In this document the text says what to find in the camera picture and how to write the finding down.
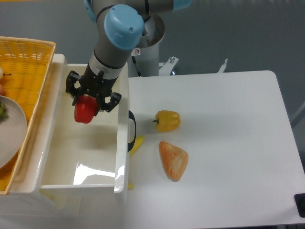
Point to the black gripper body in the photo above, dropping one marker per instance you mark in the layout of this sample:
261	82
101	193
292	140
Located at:
97	85

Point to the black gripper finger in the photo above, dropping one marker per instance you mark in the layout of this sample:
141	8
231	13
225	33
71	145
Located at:
74	86
102	105

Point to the red bell pepper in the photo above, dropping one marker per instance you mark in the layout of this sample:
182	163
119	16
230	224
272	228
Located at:
85	109

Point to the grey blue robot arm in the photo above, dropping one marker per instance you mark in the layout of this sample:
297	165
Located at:
120	24

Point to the yellow bell pepper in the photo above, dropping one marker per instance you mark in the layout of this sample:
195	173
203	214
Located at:
167	121

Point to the white upper drawer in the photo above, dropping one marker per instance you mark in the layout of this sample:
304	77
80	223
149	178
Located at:
94	155

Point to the yellow banana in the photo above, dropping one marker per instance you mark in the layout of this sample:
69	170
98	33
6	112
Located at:
138	143

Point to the yellow woven basket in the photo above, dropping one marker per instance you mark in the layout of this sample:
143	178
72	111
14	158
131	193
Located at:
26	64

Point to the white fruit with stem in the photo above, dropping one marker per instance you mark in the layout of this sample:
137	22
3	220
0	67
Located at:
2	73

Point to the pink fruit in basket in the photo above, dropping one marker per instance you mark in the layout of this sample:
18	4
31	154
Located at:
2	91

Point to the green grapes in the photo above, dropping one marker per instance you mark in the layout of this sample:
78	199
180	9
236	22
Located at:
3	112

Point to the grey plate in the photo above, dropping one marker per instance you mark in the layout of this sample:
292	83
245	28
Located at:
12	130

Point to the orange bread loaf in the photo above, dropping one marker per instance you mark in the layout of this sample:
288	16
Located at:
174	160

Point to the black corner device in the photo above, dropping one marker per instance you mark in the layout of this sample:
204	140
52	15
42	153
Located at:
300	204

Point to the black drawer handle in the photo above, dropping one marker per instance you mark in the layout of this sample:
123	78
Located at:
133	130

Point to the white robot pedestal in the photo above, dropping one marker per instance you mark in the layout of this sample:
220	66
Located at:
144	60

